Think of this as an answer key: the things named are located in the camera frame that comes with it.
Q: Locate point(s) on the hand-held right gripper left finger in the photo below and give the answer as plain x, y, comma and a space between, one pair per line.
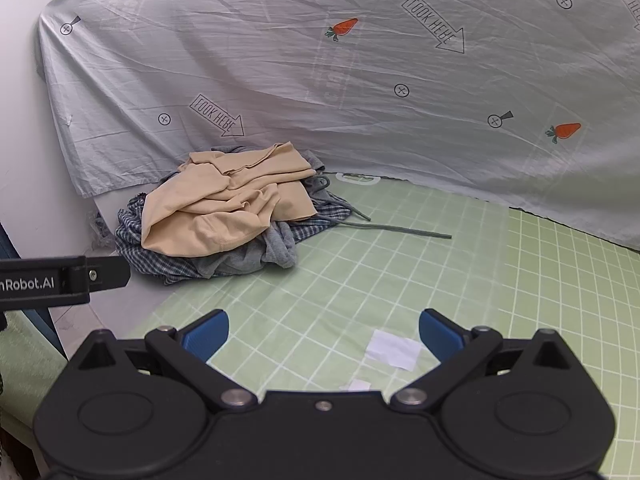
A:
207, 334

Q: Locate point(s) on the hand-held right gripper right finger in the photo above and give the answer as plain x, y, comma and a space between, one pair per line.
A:
440, 336

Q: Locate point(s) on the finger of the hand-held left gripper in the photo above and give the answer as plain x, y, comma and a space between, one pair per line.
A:
110, 272

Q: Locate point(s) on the beige long-sleeve top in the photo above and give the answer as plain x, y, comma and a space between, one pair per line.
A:
215, 210

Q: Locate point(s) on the blue plaid shirt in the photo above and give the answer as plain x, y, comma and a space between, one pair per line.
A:
135, 252

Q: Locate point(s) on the dark blue board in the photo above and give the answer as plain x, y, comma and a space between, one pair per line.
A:
42, 325

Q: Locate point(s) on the pale green cloth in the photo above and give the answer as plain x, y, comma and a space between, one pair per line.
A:
25, 360

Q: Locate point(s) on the grey hooded sweatshirt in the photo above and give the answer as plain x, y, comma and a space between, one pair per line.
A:
240, 260

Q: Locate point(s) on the small white tape piece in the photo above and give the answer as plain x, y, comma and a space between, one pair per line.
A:
356, 386

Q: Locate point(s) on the carrot print bed sheet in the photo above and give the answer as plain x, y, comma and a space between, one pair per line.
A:
350, 110

